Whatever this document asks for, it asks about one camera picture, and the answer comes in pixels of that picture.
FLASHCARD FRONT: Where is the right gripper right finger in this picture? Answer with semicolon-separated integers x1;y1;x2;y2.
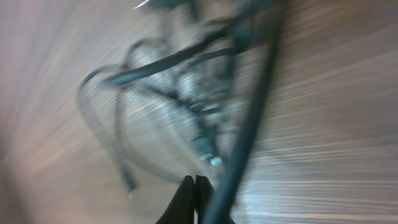
194;174;236;224

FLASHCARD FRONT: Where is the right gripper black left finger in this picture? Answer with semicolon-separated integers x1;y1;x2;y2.
155;175;195;224

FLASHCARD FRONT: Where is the black cable bundle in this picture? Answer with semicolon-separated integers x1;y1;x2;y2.
76;0;280;198

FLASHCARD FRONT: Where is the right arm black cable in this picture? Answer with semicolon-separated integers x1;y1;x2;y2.
201;0;289;224

